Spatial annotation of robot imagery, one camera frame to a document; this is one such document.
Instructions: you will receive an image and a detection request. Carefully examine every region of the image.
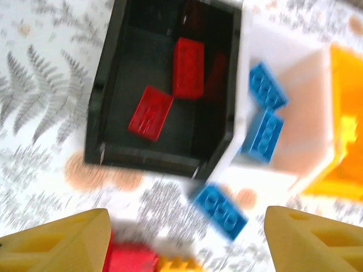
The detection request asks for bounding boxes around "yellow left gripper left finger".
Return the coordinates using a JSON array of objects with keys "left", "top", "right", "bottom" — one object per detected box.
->
[{"left": 0, "top": 207, "right": 113, "bottom": 272}]

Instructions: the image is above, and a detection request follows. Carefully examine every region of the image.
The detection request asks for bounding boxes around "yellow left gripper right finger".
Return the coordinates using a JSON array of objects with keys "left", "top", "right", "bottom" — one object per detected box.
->
[{"left": 267, "top": 206, "right": 363, "bottom": 272}]

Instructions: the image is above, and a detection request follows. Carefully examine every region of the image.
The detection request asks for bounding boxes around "blue lego brick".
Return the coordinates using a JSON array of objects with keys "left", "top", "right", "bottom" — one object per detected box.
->
[
  {"left": 189, "top": 182, "right": 250, "bottom": 242},
  {"left": 247, "top": 60, "right": 290, "bottom": 112},
  {"left": 237, "top": 108, "right": 285, "bottom": 165}
]

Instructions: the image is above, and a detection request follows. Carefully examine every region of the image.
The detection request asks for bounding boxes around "red lego brick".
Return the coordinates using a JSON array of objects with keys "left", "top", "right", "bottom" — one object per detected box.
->
[
  {"left": 103, "top": 228, "right": 160, "bottom": 272},
  {"left": 127, "top": 84, "right": 175, "bottom": 143},
  {"left": 171, "top": 36, "right": 206, "bottom": 100}
]

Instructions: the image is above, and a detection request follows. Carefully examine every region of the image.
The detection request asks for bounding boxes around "yellow lego brick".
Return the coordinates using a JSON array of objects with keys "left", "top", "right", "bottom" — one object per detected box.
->
[
  {"left": 339, "top": 115, "right": 358, "bottom": 143},
  {"left": 155, "top": 254, "right": 204, "bottom": 272}
]

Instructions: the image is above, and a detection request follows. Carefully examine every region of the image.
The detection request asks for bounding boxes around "white plastic bin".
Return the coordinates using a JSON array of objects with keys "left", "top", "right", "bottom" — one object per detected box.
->
[{"left": 208, "top": 7, "right": 343, "bottom": 194}]

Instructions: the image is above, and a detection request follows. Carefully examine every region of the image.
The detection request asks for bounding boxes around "yellow plastic bin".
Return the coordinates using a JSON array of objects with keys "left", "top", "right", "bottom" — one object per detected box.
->
[{"left": 299, "top": 41, "right": 363, "bottom": 203}]

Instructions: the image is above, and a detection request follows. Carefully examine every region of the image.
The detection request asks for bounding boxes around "black plastic bin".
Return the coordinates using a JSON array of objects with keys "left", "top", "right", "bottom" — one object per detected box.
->
[{"left": 83, "top": 0, "right": 245, "bottom": 181}]

